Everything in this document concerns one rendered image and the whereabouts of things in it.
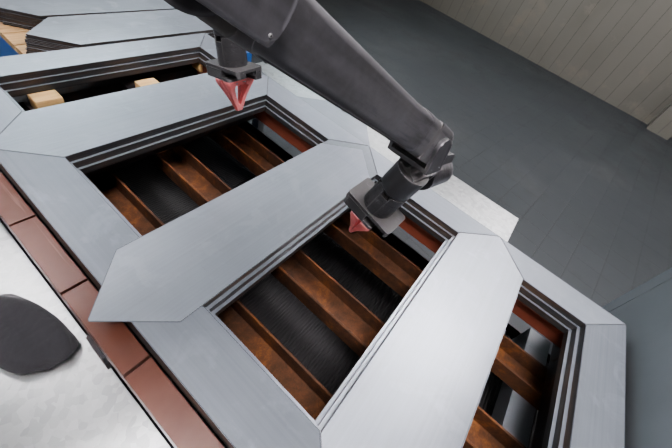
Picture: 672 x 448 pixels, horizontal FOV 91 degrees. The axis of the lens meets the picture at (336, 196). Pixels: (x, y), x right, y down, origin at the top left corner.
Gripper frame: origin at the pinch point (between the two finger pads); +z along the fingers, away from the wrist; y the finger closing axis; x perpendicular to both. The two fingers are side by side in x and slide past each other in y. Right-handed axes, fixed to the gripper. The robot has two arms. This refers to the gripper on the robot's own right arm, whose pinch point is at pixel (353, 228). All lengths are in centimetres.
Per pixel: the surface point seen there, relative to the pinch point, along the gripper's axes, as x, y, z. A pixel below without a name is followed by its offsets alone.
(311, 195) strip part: -6.8, 13.0, 11.1
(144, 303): 33.6, 12.7, 11.4
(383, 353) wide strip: 11.0, -19.8, 3.5
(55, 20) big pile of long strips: 4, 112, 36
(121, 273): 33.5, 19.5, 13.0
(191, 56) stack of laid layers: -24, 82, 30
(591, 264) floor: -202, -123, 65
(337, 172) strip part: -19.1, 14.6, 11.4
